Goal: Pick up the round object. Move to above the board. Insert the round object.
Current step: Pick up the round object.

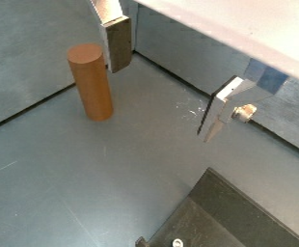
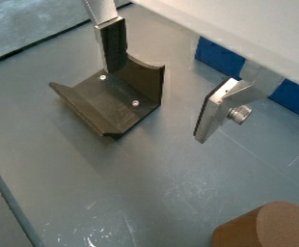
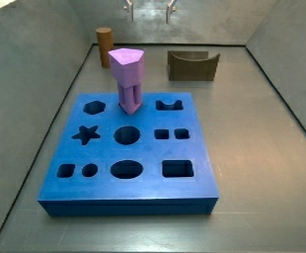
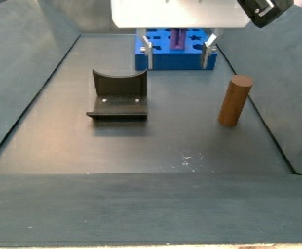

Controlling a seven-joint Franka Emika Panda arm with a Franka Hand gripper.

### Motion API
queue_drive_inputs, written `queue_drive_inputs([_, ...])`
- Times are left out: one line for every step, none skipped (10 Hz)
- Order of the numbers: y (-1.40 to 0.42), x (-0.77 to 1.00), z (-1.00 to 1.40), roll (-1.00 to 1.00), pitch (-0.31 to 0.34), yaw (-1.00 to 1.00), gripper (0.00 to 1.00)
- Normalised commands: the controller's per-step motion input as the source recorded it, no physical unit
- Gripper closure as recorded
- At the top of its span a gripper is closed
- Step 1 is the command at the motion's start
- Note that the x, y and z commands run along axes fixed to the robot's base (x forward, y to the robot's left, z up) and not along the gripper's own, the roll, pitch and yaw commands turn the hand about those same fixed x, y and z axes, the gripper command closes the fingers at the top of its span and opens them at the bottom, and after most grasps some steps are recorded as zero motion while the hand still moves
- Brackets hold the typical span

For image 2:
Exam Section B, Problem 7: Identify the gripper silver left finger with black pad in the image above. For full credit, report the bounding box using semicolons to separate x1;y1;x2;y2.
83;0;128;73

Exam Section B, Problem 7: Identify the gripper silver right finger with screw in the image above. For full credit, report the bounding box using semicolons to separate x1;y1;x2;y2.
194;61;284;143

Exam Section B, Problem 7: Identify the brown round cylinder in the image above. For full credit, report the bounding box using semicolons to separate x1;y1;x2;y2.
211;201;299;247

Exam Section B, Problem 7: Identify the blue shape sorter board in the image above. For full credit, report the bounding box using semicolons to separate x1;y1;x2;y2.
195;38;299;114

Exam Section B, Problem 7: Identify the black curved cradle holder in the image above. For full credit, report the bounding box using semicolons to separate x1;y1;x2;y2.
49;56;165;139

